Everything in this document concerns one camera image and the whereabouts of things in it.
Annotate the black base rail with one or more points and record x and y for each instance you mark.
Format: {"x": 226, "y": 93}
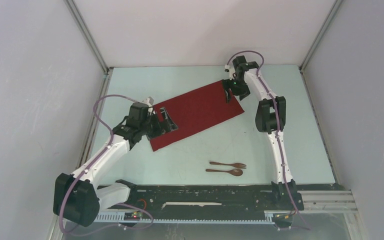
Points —
{"x": 210, "y": 204}

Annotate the red cloth napkin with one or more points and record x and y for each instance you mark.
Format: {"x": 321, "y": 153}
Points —
{"x": 194, "y": 112}

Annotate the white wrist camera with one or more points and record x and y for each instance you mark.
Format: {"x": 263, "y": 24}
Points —
{"x": 228, "y": 68}
{"x": 149, "y": 101}

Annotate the right aluminium frame post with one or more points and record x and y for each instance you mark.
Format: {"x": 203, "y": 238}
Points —
{"x": 321, "y": 33}

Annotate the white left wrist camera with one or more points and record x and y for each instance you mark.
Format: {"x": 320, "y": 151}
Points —
{"x": 149, "y": 101}

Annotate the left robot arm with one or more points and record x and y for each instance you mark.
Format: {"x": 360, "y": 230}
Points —
{"x": 99, "y": 165}

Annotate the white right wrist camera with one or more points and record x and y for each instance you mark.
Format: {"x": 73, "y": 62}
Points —
{"x": 228, "y": 68}

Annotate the brown wooden fork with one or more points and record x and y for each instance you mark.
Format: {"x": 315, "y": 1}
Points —
{"x": 236, "y": 165}

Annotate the left aluminium frame post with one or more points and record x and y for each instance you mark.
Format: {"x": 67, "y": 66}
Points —
{"x": 82, "y": 25}

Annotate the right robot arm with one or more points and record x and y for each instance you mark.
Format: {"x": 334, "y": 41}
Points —
{"x": 244, "y": 79}

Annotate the brown wooden spoon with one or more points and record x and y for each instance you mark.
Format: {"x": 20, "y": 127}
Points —
{"x": 234, "y": 172}

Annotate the aluminium frame post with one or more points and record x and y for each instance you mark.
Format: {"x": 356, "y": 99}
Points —
{"x": 321, "y": 33}
{"x": 82, "y": 25}

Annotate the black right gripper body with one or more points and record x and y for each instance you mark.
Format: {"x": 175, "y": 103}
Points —
{"x": 239, "y": 87}

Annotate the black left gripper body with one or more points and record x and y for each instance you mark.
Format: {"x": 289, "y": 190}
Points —
{"x": 152, "y": 126}

